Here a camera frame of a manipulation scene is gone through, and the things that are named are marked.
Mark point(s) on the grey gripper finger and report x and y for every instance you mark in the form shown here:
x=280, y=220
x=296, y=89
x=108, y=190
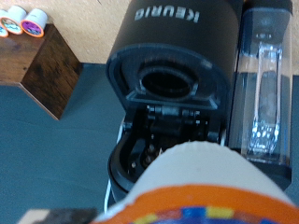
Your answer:
x=59, y=216

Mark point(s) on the coffee pod blue orange lid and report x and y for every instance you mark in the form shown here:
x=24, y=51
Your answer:
x=199, y=168

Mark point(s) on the black Keurig coffee machine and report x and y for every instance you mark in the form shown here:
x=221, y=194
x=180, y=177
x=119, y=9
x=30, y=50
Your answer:
x=174, y=31

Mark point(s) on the coffee pod purple lid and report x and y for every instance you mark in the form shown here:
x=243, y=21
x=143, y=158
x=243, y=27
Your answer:
x=35, y=21

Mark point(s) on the coffee pod light blue lid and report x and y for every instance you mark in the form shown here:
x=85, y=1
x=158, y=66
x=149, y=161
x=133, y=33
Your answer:
x=2, y=28

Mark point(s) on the coffee pod tan lid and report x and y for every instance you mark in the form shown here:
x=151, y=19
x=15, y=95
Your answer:
x=14, y=20

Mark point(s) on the brown wooden box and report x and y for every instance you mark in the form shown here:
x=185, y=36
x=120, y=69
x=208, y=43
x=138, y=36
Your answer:
x=46, y=71

